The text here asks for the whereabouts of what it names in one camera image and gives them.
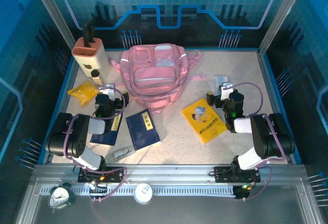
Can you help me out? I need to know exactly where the ruler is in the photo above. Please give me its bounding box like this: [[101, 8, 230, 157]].
[[213, 75, 233, 94]]

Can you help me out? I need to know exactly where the pink backpack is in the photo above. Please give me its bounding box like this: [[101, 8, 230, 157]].
[[107, 43, 207, 116]]

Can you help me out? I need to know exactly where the dark blue book yellow label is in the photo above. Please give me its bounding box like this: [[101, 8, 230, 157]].
[[125, 108, 161, 152], [89, 111, 122, 147]]

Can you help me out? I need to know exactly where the yellow snack bag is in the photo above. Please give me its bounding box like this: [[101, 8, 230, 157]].
[[67, 79, 101, 107]]

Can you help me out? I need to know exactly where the small beige bottle black cap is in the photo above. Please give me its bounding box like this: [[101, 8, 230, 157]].
[[90, 69, 105, 88]]

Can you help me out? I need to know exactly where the beige knife block orange top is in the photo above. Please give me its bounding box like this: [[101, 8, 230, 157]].
[[71, 36, 110, 86]]

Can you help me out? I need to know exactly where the aluminium front beam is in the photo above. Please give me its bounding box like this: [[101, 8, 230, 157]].
[[32, 164, 310, 184]]

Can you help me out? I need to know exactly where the white tin can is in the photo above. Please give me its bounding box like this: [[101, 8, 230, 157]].
[[134, 182, 154, 205]]

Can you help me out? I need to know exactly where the green alarm clock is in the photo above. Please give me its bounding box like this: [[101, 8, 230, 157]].
[[48, 182, 77, 213]]

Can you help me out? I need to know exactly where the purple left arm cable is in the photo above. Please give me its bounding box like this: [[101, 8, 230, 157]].
[[63, 88, 129, 203]]

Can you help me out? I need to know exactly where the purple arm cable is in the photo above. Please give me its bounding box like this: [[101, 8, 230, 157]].
[[229, 82, 288, 201], [63, 88, 129, 203]]

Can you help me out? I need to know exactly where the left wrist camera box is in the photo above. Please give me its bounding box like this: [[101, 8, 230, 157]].
[[98, 83, 116, 100]]

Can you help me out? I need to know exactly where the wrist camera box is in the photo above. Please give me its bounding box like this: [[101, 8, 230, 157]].
[[218, 81, 235, 100], [98, 83, 116, 100]]

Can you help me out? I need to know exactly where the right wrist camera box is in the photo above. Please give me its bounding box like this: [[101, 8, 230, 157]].
[[218, 81, 235, 100]]

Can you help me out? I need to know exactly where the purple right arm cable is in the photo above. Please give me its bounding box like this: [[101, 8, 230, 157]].
[[229, 82, 288, 201]]

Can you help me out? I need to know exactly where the black knife handle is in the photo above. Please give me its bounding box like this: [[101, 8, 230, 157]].
[[81, 21, 96, 48]]

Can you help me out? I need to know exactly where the slotted grey cable duct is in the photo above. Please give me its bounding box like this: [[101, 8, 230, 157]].
[[39, 185, 236, 197]]

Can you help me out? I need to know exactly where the aluminium frame post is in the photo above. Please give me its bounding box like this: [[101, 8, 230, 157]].
[[257, 0, 310, 55], [28, 0, 77, 52]]

